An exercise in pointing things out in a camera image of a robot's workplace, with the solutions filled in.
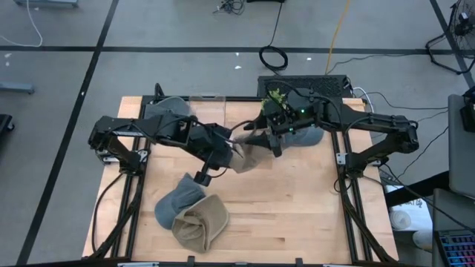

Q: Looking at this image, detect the keyboard with coloured backlight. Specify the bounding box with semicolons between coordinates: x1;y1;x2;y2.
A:
433;228;475;267

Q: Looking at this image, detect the black table frame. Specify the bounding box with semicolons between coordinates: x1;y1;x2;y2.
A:
83;94;400;267

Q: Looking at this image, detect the black coiled floor cable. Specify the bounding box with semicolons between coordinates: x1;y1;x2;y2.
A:
258;0;289;72

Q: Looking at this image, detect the tangled black cable bundle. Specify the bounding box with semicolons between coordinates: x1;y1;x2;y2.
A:
213;0;246;16

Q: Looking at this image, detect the grey metal bar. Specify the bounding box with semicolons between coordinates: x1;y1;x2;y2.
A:
0;82;36;95

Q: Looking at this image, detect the black standing fan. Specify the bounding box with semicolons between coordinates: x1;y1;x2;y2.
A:
425;0;475;75

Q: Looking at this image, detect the grey baseball cap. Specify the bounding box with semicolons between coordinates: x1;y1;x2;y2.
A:
284;125;324;147
154;172;207;231
143;96;192;120

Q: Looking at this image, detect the black perforated computer case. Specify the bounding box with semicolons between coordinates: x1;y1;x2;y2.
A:
257;75;353;98

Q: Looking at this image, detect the yellow cable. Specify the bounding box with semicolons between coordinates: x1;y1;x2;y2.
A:
324;0;352;75

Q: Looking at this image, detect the beige baseball cap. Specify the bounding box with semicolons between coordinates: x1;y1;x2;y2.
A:
171;193;231;254
229;135;278;174

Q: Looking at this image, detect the grey desk top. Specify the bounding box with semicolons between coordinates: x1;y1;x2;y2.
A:
447;93;475;200

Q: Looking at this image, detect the white floor cable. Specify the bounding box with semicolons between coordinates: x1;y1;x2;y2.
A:
0;0;44;48

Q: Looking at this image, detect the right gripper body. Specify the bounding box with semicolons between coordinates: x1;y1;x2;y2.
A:
265;96;298;140

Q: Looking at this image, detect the green plant in white pot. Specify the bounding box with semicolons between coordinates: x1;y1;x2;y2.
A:
261;88;287;112

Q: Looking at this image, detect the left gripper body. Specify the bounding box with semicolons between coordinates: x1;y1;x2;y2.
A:
187;122;234;170

